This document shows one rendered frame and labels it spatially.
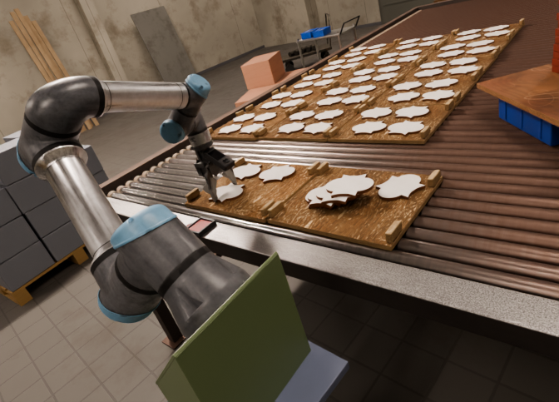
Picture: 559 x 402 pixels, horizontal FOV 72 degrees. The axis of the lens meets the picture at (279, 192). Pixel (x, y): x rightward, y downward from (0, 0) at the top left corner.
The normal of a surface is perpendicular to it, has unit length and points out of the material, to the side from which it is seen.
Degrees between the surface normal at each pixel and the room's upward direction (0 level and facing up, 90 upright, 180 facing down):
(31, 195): 90
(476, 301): 0
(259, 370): 90
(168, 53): 79
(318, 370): 0
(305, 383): 0
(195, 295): 38
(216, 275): 27
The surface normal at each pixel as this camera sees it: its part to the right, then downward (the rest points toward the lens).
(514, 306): -0.26, -0.86
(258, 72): -0.26, 0.51
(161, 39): 0.65, -0.02
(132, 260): -0.46, 0.32
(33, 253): 0.80, 0.07
